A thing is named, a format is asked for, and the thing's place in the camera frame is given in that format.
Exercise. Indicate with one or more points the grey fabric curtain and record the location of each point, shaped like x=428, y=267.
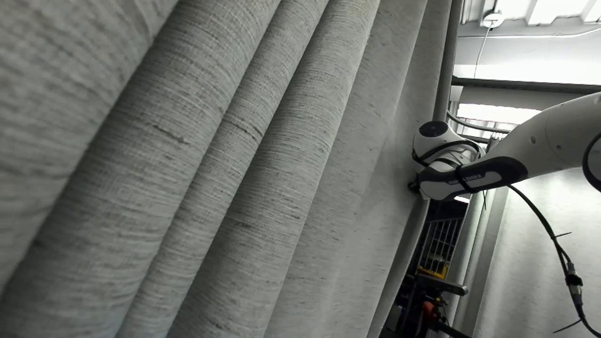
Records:
x=207, y=175

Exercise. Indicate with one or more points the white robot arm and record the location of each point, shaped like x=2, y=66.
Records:
x=550, y=142

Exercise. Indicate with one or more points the grey vertical pole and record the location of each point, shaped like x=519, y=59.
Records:
x=447, y=63

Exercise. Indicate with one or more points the black ceiling beam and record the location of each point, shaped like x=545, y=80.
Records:
x=526, y=85

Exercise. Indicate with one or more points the white ceiling smoke detector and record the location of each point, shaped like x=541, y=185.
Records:
x=492, y=19

